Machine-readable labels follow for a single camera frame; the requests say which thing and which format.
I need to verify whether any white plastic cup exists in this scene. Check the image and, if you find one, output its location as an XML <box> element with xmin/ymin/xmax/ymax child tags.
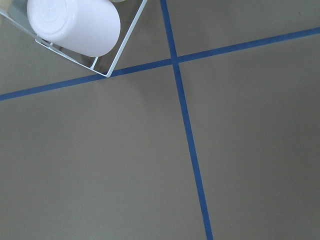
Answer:
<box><xmin>27</xmin><ymin>0</ymin><xmax>121</xmax><ymax>57</ymax></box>

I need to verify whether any white wire rack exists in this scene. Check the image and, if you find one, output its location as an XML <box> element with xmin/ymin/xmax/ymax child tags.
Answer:
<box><xmin>0</xmin><ymin>0</ymin><xmax>147</xmax><ymax>78</ymax></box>

